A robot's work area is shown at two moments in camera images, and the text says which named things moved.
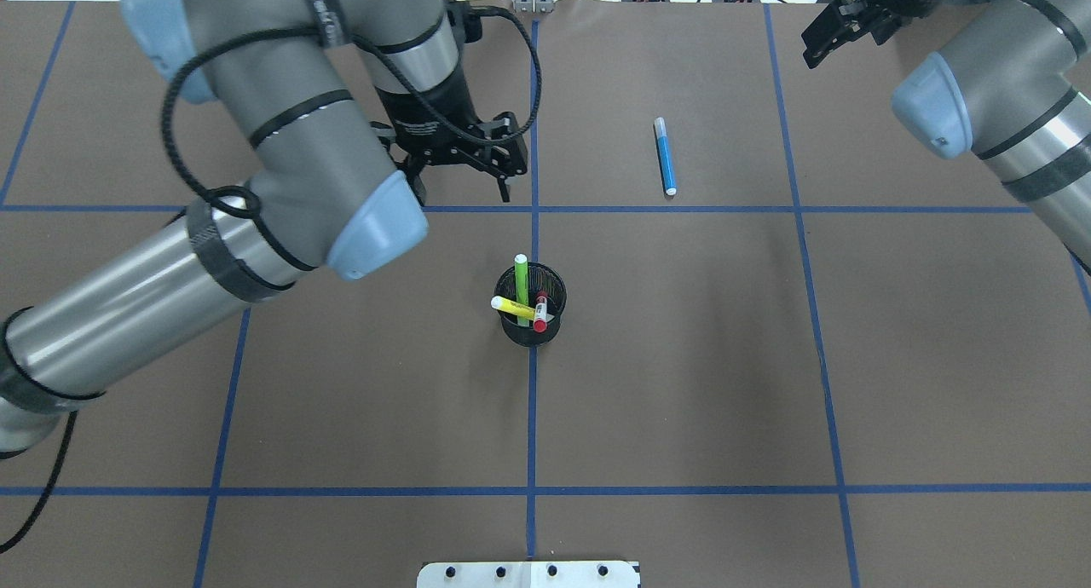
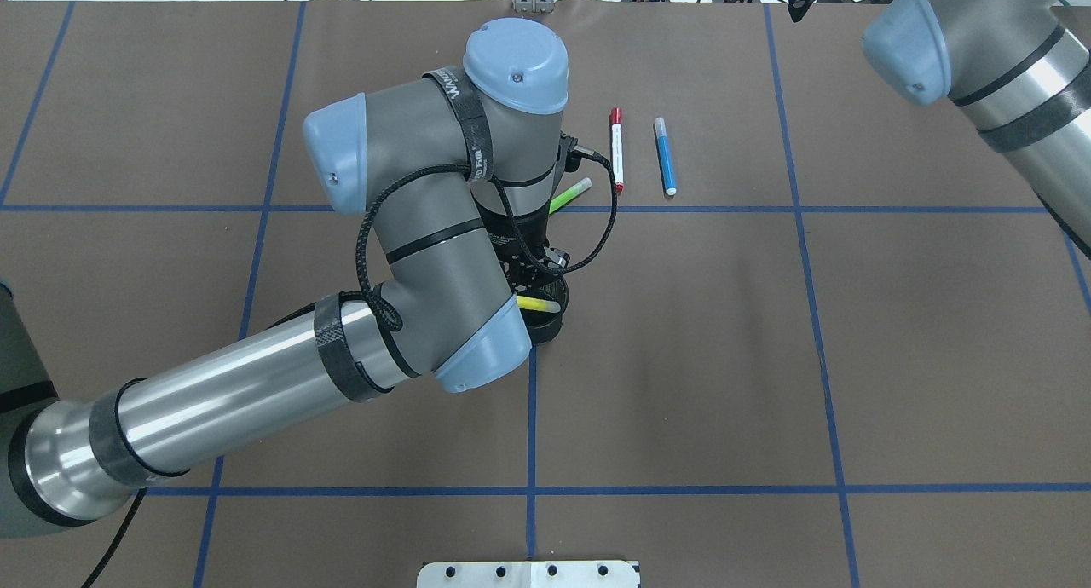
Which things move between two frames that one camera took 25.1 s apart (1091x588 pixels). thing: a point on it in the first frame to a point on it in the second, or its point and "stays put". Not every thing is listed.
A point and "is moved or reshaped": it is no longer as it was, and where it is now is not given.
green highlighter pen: [522, 279] is moved or reshaped
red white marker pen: [540, 319] to [616, 121]
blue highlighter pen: [666, 157] stays put
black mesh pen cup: [531, 302] stays put
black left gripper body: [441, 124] to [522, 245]
